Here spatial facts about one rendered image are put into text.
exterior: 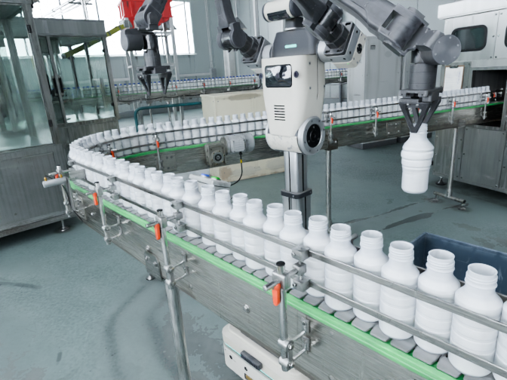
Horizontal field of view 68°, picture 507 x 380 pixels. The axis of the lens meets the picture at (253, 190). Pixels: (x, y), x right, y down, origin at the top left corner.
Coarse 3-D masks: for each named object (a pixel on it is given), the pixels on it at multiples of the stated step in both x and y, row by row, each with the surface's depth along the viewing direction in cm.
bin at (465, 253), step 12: (420, 240) 112; (432, 240) 113; (444, 240) 110; (456, 240) 108; (420, 252) 114; (456, 252) 108; (468, 252) 106; (480, 252) 104; (492, 252) 101; (420, 264) 116; (456, 264) 109; (468, 264) 107; (492, 264) 102; (504, 264) 100; (456, 276) 110; (504, 276) 101; (504, 288) 101
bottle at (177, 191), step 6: (174, 180) 109; (180, 180) 109; (174, 186) 109; (180, 186) 110; (174, 192) 109; (180, 192) 110; (174, 198) 109; (180, 198) 109; (174, 210) 111; (180, 210) 110
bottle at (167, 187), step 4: (164, 176) 114; (168, 176) 114; (172, 176) 114; (164, 180) 114; (168, 180) 114; (164, 184) 115; (168, 184) 114; (164, 188) 114; (168, 188) 114; (164, 192) 114; (168, 192) 114; (168, 196) 114; (164, 200) 115; (164, 204) 116; (168, 204) 115; (164, 208) 116; (168, 208) 115; (164, 212) 117; (168, 212) 116; (168, 224) 117; (172, 224) 117
